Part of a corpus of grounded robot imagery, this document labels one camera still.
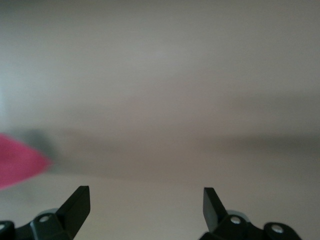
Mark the brown table cover sheet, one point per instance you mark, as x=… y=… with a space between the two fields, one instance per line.
x=175 y=75

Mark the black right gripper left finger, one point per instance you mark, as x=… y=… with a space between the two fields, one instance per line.
x=70 y=217

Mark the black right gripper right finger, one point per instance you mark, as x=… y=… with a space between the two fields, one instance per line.
x=215 y=220

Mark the pink and grey towel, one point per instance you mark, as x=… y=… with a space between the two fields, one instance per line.
x=17 y=162

